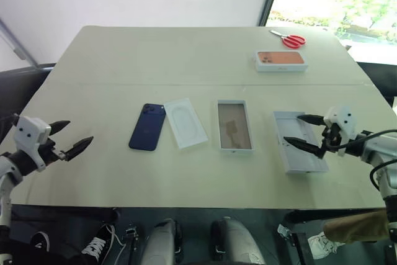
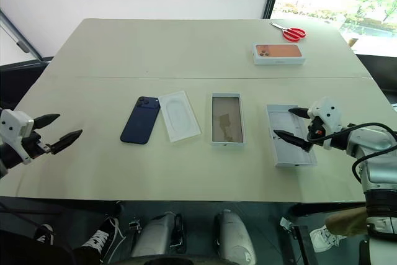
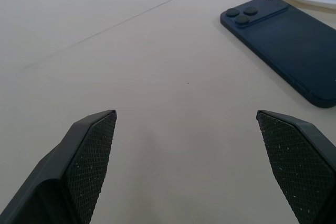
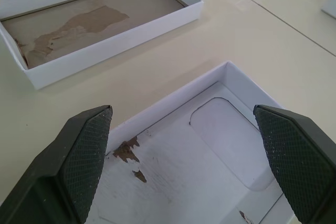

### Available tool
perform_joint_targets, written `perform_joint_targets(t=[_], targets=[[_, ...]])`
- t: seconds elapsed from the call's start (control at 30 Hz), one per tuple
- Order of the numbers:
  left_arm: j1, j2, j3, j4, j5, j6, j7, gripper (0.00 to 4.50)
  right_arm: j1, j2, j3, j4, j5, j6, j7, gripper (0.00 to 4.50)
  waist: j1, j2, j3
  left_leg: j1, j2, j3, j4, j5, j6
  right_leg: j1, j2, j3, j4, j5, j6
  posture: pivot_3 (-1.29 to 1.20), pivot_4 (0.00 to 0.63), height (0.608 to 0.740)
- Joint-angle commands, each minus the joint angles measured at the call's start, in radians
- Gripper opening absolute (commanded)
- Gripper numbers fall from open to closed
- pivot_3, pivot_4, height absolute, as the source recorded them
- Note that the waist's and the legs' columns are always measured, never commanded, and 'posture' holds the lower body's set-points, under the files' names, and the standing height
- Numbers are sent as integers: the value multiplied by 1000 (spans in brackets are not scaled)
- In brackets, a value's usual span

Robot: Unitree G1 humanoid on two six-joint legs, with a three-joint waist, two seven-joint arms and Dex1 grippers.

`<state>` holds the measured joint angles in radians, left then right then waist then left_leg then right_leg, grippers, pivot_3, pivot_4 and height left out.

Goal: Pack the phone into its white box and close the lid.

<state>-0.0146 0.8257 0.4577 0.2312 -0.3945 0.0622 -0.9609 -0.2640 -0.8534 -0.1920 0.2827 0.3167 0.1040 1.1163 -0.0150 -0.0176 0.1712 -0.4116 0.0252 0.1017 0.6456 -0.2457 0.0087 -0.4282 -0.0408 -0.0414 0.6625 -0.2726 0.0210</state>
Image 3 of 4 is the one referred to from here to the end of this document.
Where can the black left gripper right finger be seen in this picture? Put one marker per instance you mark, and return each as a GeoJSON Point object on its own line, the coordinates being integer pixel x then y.
{"type": "Point", "coordinates": [302, 161]}

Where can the dark blue smartphone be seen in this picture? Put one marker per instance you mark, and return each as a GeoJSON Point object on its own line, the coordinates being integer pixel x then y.
{"type": "Point", "coordinates": [283, 40]}

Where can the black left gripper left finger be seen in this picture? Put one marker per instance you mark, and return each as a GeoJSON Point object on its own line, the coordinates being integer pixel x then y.
{"type": "Point", "coordinates": [78, 171]}

